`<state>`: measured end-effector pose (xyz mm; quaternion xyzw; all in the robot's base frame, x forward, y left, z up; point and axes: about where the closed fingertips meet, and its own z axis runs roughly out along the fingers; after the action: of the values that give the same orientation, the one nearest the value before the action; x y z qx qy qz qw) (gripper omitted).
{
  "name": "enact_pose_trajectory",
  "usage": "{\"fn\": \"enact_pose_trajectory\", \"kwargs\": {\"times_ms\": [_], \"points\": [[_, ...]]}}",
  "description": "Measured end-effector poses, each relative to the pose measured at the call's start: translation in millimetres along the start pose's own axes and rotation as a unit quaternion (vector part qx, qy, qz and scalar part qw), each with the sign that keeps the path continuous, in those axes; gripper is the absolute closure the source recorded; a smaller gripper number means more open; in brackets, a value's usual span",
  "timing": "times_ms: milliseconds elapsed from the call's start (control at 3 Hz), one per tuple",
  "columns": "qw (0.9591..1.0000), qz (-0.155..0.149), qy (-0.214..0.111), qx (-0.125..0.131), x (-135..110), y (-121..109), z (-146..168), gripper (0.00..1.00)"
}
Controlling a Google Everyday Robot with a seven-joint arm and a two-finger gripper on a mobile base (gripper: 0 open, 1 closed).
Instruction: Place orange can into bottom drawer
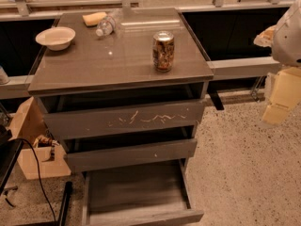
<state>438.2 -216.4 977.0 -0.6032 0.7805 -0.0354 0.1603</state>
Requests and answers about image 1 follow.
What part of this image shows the cardboard box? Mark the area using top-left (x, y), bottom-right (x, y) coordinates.
top-left (8, 97), bottom-right (71, 180)

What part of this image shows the black cable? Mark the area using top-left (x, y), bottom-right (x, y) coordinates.
top-left (12, 137), bottom-right (58, 223)

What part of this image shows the white bowl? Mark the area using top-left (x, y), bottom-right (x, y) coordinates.
top-left (36, 26), bottom-right (75, 51)

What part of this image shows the black post on floor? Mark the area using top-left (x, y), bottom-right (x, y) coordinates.
top-left (57, 181), bottom-right (72, 226)

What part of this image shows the clear plastic water bottle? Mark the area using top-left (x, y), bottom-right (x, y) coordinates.
top-left (96, 8), bottom-right (123, 37)

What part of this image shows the metal railing frame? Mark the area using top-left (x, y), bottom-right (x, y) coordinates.
top-left (1, 0), bottom-right (291, 94)

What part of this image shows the grey top drawer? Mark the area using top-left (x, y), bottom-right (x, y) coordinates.
top-left (44, 100), bottom-right (204, 139)

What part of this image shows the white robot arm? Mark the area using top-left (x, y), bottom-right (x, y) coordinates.
top-left (254, 0), bottom-right (301, 125)

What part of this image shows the black furniture at left edge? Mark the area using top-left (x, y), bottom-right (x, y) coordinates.
top-left (0, 125), bottom-right (23, 194)

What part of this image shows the grey drawer cabinet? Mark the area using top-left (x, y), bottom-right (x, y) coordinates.
top-left (27, 7), bottom-right (215, 226)

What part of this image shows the orange soda can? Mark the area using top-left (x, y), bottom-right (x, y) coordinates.
top-left (152, 31), bottom-right (175, 72)

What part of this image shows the grey middle drawer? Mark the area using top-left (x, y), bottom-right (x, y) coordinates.
top-left (64, 138), bottom-right (198, 172)

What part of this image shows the grey open bottom drawer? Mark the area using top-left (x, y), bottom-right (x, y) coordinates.
top-left (82, 160), bottom-right (203, 226)

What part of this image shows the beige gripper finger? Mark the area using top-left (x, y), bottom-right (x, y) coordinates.
top-left (261, 67), bottom-right (301, 125)

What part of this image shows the yellow sponge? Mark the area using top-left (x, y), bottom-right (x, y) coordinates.
top-left (83, 12), bottom-right (106, 26)

